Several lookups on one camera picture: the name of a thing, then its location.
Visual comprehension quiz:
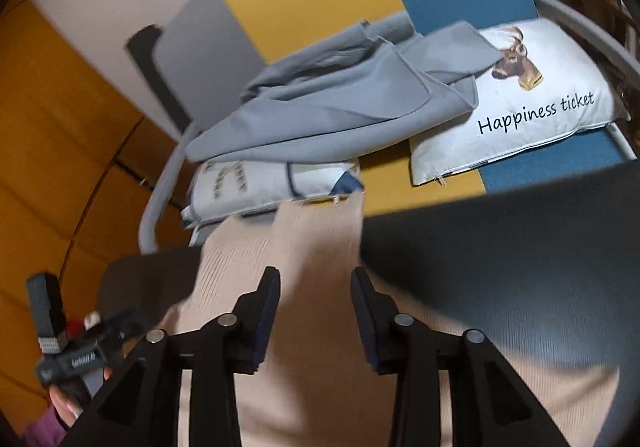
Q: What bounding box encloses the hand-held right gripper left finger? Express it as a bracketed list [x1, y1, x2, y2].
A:
[65, 266, 282, 447]

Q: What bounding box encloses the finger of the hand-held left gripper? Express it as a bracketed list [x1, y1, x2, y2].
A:
[99, 308, 147, 344]

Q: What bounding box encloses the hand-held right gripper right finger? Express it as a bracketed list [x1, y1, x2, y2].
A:
[350, 266, 571, 447]

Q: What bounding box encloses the beige knit sweater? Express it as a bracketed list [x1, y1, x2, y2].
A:
[167, 194, 621, 447]

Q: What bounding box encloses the person's left forearm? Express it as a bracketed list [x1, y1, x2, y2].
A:
[20, 407, 71, 447]

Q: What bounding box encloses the person's left hand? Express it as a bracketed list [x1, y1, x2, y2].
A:
[49, 379, 93, 432]

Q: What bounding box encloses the white patterned pillow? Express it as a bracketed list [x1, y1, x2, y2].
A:
[181, 158, 365, 232]

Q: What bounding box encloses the wooden wardrobe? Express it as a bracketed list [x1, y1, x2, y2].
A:
[0, 0, 201, 428]

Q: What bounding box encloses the grey-blue hoodie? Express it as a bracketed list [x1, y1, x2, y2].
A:
[186, 18, 503, 163]

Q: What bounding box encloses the white deer print pillow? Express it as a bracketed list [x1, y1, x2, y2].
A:
[409, 18, 632, 186]

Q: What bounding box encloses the grey yellow blue sofa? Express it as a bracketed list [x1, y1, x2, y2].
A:
[140, 0, 640, 253]

